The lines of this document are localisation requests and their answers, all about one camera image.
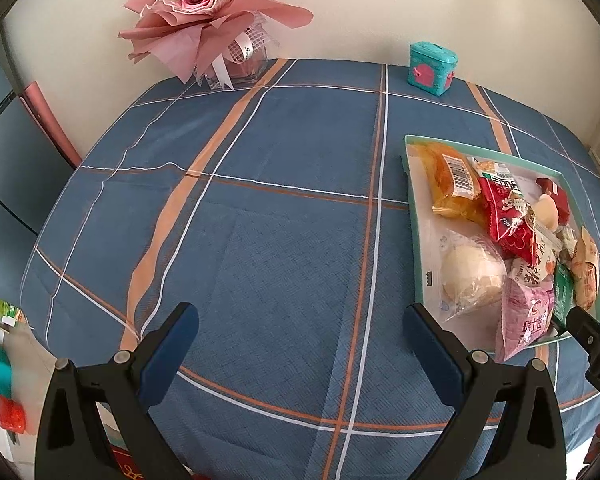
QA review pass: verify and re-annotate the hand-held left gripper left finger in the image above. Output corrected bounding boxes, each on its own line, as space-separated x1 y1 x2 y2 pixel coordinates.
34 301 201 480

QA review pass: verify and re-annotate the dark grey cabinet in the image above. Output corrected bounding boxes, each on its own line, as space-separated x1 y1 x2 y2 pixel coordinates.
0 25 76 311

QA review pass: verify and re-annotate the blue plaid tablecloth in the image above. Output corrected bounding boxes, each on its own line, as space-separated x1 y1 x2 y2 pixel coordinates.
20 57 600 480

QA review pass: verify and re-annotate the dark red snack packet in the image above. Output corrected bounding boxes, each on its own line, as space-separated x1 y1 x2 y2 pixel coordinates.
535 176 572 226

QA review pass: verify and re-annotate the teal tin with pink heart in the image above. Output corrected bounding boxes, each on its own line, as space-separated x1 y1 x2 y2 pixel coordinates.
408 41 458 95

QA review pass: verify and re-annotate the pale jelly cup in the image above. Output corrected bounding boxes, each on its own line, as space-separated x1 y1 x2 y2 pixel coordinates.
536 194 561 231

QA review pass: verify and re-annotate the clear glass vase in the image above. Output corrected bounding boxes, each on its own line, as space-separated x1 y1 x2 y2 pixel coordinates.
195 15 271 92

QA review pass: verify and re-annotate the red floral snack packet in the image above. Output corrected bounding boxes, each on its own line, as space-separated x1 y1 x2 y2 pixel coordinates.
477 175 563 268

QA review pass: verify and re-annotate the beige cracker packet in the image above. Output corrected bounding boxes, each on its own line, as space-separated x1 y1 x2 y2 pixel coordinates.
570 226 600 311

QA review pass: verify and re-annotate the pink board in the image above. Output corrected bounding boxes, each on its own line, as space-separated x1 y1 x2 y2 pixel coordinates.
20 82 83 171

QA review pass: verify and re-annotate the purple pink snack packet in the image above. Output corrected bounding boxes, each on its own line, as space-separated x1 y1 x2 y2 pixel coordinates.
495 272 556 363

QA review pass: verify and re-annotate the yellow cake packet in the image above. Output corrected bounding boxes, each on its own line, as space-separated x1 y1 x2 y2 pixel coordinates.
412 141 488 223

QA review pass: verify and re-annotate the dark green snack packet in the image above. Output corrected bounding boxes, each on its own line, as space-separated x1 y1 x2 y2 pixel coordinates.
552 260 578 323

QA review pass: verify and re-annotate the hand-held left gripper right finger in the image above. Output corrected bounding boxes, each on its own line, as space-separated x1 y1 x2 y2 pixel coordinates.
402 302 567 480

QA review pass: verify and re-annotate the clear white bun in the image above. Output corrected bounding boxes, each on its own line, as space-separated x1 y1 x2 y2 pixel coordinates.
430 227 511 323

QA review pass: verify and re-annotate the white tray with teal rim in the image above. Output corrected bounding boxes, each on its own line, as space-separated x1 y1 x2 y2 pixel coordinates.
399 134 600 356

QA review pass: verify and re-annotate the pink rose bouquet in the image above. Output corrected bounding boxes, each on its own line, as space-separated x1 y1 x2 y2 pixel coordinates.
119 0 315 86

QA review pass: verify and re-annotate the white packet with black calligraphy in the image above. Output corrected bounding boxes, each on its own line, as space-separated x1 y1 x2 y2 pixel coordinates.
509 225 563 288

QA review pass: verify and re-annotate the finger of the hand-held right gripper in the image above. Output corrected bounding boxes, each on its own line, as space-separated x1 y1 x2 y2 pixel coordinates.
565 306 600 368

